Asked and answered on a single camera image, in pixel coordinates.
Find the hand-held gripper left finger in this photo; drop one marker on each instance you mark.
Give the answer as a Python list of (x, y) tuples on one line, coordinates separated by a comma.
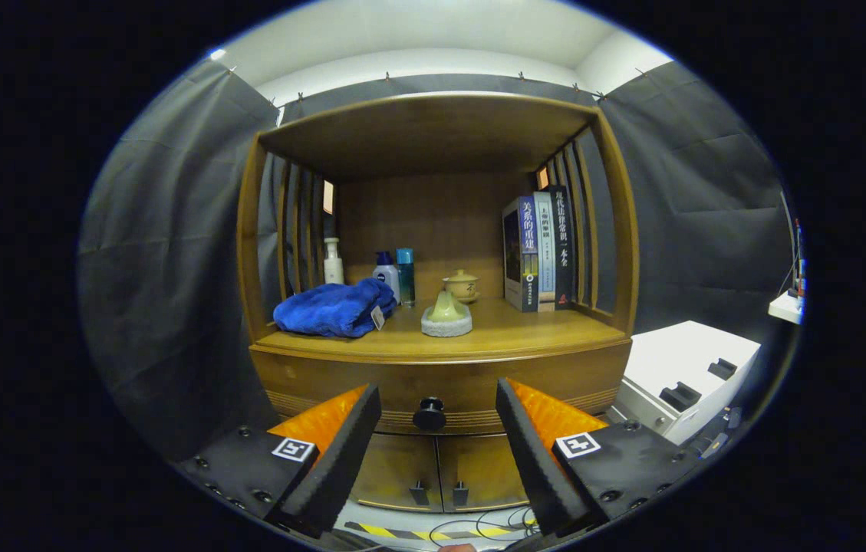
[(329, 468)]

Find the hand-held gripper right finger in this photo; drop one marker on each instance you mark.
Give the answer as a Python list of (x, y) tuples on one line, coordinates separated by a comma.
[(536, 460)]

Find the wooden drawer with black knob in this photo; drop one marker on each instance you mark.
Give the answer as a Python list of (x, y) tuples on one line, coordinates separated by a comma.
[(471, 382)]

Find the pale green ornament grey base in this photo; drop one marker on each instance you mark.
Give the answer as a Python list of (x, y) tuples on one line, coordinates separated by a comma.
[(446, 314)]

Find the wooden cabinet door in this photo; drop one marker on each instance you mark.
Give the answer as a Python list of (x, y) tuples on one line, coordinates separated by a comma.
[(486, 471), (394, 471)]

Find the wooden countertop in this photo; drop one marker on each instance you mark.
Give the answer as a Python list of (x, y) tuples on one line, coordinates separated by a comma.
[(525, 330)]

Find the wooden cabinet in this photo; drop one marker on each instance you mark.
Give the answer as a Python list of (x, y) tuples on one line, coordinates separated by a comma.
[(432, 222)]

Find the blue folded towel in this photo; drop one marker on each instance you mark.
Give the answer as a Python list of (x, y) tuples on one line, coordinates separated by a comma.
[(333, 310)]

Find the beige lidded teacup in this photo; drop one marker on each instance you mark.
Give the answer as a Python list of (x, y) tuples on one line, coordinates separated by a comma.
[(463, 285)]

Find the white pump bottle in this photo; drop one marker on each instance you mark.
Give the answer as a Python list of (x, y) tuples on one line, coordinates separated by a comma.
[(333, 268)]

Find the white bottle with blue cap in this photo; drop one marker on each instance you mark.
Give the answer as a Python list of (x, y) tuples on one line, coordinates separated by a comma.
[(386, 274)]

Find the teal slim bottle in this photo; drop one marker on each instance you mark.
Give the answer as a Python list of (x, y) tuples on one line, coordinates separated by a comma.
[(405, 276)]

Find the book with white spine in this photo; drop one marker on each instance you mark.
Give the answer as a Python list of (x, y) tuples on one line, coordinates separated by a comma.
[(545, 253)]

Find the book with blue spine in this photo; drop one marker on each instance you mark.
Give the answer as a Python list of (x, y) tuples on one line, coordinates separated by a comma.
[(525, 253)]

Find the white side table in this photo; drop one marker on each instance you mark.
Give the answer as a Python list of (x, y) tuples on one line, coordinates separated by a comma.
[(785, 307)]

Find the small ceiling light panel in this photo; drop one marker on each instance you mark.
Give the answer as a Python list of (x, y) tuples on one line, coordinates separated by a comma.
[(218, 54)]

